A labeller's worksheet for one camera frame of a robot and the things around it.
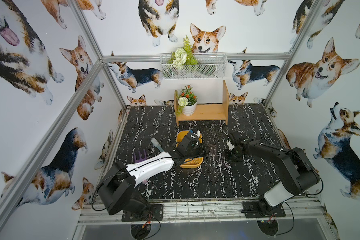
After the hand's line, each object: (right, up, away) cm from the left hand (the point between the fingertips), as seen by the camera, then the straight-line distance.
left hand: (208, 145), depth 81 cm
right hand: (+14, -9, +11) cm, 20 cm away
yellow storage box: (-8, -12, +9) cm, 17 cm away
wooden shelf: (+1, +19, +29) cm, 35 cm away
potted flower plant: (-12, +25, +14) cm, 30 cm away
